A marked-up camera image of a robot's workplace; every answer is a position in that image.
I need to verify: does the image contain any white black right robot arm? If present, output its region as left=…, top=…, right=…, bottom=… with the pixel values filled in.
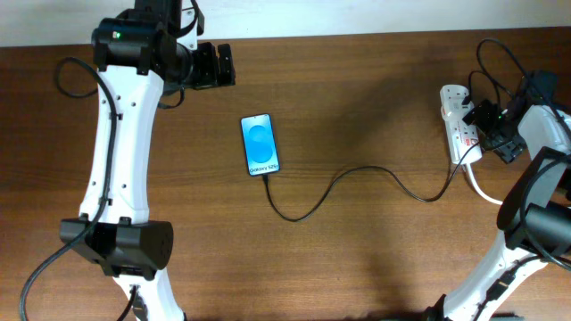
left=422, top=73, right=570, bottom=320

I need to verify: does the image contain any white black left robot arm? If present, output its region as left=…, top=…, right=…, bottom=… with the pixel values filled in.
left=60, top=1, right=236, bottom=320

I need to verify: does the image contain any blue Galaxy smartphone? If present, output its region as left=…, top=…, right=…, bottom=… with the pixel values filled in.
left=240, top=114, right=280, bottom=177

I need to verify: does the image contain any white USB charger adapter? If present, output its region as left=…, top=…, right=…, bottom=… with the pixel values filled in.
left=440, top=85, right=474, bottom=121

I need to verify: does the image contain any black USB charging cable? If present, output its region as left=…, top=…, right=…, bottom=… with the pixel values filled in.
left=261, top=70, right=502, bottom=223

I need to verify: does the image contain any white power strip cord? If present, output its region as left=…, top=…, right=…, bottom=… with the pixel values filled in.
left=463, top=162, right=505, bottom=206

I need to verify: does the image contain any white power strip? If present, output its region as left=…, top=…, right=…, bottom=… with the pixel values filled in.
left=444, top=119, right=482, bottom=165

